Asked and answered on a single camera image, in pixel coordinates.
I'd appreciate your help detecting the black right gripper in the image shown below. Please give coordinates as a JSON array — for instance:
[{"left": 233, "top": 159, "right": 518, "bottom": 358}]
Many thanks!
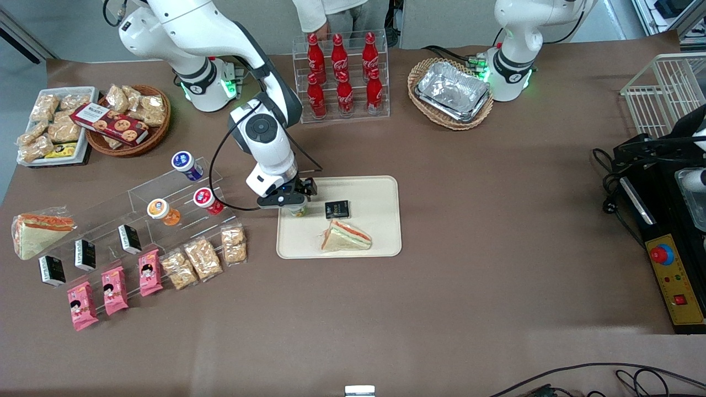
[{"left": 257, "top": 178, "right": 319, "bottom": 214}]

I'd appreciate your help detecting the white sleeved forearm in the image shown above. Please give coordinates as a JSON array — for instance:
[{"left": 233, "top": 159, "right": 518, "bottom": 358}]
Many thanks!
[{"left": 292, "top": 0, "right": 327, "bottom": 33}]

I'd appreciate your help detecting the cream plastic tray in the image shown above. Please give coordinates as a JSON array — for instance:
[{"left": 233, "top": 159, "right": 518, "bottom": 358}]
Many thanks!
[{"left": 276, "top": 175, "right": 402, "bottom": 260}]

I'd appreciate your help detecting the red lid gum jar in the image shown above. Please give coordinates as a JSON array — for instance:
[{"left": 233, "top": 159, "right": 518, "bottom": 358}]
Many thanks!
[{"left": 193, "top": 187, "right": 226, "bottom": 216}]

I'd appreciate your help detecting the blue lid gum jar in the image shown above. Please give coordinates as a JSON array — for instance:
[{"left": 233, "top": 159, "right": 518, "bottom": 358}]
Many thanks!
[{"left": 171, "top": 151, "right": 204, "bottom": 181}]

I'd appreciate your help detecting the orange lid gum jar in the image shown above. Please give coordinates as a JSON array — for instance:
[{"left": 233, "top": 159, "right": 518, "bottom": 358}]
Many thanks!
[{"left": 147, "top": 198, "right": 181, "bottom": 227}]

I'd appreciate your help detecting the aluminium foil tray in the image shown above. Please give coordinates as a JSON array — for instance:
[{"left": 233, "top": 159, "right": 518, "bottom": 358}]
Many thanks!
[
  {"left": 418, "top": 96, "right": 493, "bottom": 123},
  {"left": 415, "top": 61, "right": 490, "bottom": 117}
]

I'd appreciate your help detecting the wrapped triangle sandwich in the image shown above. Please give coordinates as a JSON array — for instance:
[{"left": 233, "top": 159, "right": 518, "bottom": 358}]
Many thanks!
[
  {"left": 11, "top": 207, "right": 77, "bottom": 261},
  {"left": 320, "top": 219, "right": 373, "bottom": 253}
]

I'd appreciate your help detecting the clear wrapped rice crispy bar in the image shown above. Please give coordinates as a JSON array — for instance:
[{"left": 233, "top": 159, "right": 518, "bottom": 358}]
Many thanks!
[
  {"left": 160, "top": 249, "right": 198, "bottom": 291},
  {"left": 221, "top": 225, "right": 247, "bottom": 266},
  {"left": 184, "top": 237, "right": 223, "bottom": 282}
]

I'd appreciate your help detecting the clear acrylic bottle rack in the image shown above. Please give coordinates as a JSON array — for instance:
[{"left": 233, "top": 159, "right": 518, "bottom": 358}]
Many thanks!
[{"left": 291, "top": 30, "right": 391, "bottom": 125}]

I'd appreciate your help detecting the red cola bottle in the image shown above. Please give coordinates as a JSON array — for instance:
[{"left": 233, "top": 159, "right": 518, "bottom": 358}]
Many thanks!
[
  {"left": 366, "top": 68, "right": 384, "bottom": 115},
  {"left": 308, "top": 33, "right": 325, "bottom": 75},
  {"left": 336, "top": 72, "right": 355, "bottom": 116},
  {"left": 362, "top": 31, "right": 380, "bottom": 72},
  {"left": 331, "top": 33, "right": 349, "bottom": 75},
  {"left": 307, "top": 73, "right": 327, "bottom": 119}
]

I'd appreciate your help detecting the clear acrylic stepped stand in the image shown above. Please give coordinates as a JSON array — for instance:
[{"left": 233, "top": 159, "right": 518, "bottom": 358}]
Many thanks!
[
  {"left": 36, "top": 190, "right": 166, "bottom": 315},
  {"left": 128, "top": 156, "right": 246, "bottom": 265}
]

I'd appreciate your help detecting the brown wicker basket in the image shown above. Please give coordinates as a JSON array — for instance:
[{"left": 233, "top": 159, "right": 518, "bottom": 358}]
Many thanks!
[{"left": 84, "top": 84, "right": 172, "bottom": 158}]

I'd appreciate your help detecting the pink cartoon snack pack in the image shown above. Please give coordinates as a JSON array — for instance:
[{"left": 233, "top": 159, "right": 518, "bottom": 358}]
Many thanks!
[
  {"left": 138, "top": 249, "right": 164, "bottom": 297},
  {"left": 67, "top": 281, "right": 99, "bottom": 331},
  {"left": 101, "top": 266, "right": 129, "bottom": 316}
]

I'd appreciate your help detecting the light wicker basket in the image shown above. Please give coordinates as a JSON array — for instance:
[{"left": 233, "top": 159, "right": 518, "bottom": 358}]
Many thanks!
[{"left": 407, "top": 58, "right": 494, "bottom": 131}]

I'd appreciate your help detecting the person in grey trousers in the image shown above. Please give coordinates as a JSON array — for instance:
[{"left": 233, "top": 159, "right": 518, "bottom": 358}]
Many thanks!
[{"left": 325, "top": 0, "right": 387, "bottom": 38}]

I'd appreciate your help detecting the red cookie box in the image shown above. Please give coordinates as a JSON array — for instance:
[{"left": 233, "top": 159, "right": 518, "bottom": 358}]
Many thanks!
[{"left": 70, "top": 102, "right": 149, "bottom": 147}]

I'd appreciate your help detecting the white rectangular bin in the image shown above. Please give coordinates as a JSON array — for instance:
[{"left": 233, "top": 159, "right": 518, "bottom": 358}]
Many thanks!
[{"left": 17, "top": 87, "right": 99, "bottom": 166}]

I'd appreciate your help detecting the black base board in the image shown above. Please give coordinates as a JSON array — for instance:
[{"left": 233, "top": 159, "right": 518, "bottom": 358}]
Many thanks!
[{"left": 28, "top": 154, "right": 92, "bottom": 168}]

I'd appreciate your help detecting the yellow snack packet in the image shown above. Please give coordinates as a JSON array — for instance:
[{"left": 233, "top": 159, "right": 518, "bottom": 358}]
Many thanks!
[{"left": 44, "top": 142, "right": 78, "bottom": 159}]

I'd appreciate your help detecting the black machine yellow panel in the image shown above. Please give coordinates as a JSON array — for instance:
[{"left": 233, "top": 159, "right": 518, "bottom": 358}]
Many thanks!
[{"left": 613, "top": 105, "right": 706, "bottom": 335}]

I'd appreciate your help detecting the clear plastic container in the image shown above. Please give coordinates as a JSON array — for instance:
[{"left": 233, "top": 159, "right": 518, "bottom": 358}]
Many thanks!
[{"left": 676, "top": 168, "right": 706, "bottom": 232}]

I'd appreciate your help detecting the metal shelf unit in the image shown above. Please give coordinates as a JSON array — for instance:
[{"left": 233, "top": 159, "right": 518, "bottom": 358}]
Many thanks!
[{"left": 633, "top": 0, "right": 706, "bottom": 45}]

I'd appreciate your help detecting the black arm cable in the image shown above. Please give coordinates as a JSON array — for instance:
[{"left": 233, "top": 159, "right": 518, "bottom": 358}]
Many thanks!
[{"left": 208, "top": 99, "right": 323, "bottom": 212}]

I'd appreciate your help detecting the black base cable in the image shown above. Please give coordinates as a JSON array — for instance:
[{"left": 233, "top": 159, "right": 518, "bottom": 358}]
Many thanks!
[{"left": 422, "top": 45, "right": 489, "bottom": 78}]

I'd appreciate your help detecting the black shoulder cable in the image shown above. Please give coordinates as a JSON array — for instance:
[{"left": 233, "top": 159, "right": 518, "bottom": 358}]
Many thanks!
[{"left": 102, "top": 0, "right": 129, "bottom": 27}]

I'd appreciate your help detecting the black power cable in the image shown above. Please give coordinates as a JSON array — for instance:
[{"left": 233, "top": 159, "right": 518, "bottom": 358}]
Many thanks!
[{"left": 592, "top": 147, "right": 627, "bottom": 217}]

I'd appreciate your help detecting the long black floor cable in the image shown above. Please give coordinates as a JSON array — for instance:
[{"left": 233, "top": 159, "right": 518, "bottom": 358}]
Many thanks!
[{"left": 488, "top": 362, "right": 706, "bottom": 397}]

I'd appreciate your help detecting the looped black cable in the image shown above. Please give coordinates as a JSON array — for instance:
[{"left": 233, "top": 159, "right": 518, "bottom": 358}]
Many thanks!
[{"left": 615, "top": 368, "right": 665, "bottom": 397}]

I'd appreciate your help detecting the white wire basket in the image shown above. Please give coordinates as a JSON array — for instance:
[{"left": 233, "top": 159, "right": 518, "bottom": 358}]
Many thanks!
[{"left": 621, "top": 52, "right": 706, "bottom": 138}]

